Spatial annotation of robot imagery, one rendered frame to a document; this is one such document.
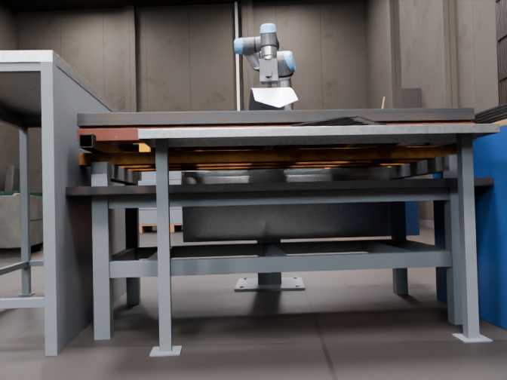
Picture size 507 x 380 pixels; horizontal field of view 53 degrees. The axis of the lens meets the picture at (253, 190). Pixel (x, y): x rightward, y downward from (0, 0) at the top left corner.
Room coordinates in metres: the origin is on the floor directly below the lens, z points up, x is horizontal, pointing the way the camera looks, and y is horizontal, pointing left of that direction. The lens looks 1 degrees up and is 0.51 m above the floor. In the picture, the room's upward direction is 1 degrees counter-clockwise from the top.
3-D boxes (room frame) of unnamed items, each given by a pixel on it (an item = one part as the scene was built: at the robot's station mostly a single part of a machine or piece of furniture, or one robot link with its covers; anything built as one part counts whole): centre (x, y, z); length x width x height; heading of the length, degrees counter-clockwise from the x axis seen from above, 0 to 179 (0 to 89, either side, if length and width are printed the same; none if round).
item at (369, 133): (1.79, -0.23, 0.74); 1.20 x 0.26 x 0.03; 94
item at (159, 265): (2.22, -0.10, 0.39); 1.46 x 0.97 x 0.78; 94
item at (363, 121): (1.80, -0.37, 0.77); 0.45 x 0.20 x 0.04; 94
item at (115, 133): (2.02, -0.11, 0.79); 1.56 x 0.09 x 0.06; 94
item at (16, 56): (2.38, 1.02, 1.03); 1.30 x 0.60 x 0.04; 4
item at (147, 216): (9.68, 1.51, 0.61); 1.28 x 0.82 x 1.22; 88
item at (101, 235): (1.97, 0.59, 0.34); 0.06 x 0.06 x 0.68; 4
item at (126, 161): (2.16, -0.10, 0.70); 1.66 x 0.08 x 0.05; 94
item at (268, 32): (2.37, -0.09, 1.28); 0.09 x 0.08 x 0.11; 170
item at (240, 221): (2.79, -0.26, 0.48); 1.30 x 0.04 x 0.35; 94
